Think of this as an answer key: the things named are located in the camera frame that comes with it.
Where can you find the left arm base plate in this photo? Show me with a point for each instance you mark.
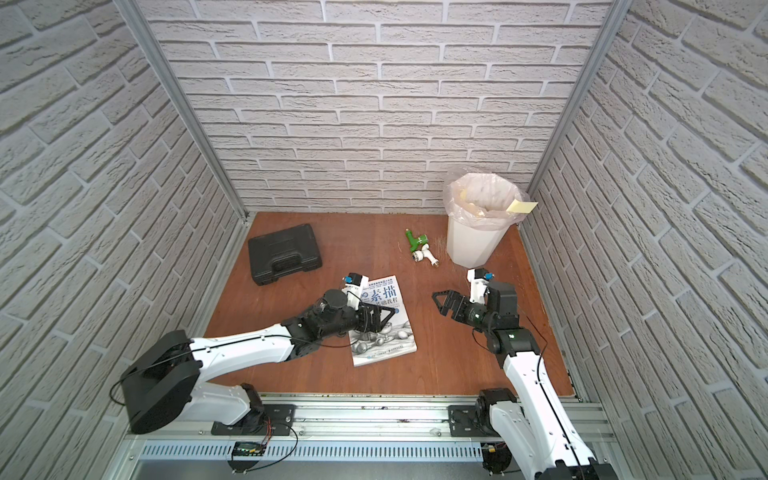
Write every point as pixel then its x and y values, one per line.
pixel 278 417

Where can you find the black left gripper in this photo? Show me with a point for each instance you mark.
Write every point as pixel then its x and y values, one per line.
pixel 365 318

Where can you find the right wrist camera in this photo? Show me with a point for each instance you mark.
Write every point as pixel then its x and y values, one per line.
pixel 483 286

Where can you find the black plastic tool case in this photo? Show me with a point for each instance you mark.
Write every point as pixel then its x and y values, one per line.
pixel 282 253

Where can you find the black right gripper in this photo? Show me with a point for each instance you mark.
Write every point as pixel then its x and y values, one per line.
pixel 454 296

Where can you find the white trash bin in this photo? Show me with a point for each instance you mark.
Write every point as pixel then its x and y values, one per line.
pixel 473 234

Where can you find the white plastic tap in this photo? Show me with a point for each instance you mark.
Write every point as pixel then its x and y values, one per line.
pixel 423 253

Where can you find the yellow note on bin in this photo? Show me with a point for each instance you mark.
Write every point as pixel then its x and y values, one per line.
pixel 521 207

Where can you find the left aluminium corner post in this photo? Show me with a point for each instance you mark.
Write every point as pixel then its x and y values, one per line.
pixel 140 28

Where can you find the aluminium corner post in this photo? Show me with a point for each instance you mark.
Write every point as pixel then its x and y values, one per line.
pixel 598 52
pixel 140 28

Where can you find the right aluminium corner post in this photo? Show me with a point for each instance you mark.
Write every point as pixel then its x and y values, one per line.
pixel 598 52

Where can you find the drawing instruction book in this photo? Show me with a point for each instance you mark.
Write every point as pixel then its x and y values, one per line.
pixel 396 339

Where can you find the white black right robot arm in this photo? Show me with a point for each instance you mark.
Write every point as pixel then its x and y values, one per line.
pixel 529 418

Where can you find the small green circuit board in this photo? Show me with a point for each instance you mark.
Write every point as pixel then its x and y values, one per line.
pixel 248 449

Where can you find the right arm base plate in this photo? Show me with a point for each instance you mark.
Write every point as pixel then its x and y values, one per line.
pixel 474 422

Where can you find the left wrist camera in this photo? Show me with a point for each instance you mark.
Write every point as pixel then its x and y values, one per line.
pixel 354 286

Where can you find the aluminium front rail frame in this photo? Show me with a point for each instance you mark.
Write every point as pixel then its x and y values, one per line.
pixel 349 436

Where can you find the green plastic tap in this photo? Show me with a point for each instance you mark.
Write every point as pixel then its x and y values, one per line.
pixel 416 243

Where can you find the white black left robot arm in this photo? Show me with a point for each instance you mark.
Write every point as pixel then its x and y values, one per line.
pixel 174 380

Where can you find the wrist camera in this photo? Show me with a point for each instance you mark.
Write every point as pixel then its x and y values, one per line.
pixel 483 286
pixel 354 286

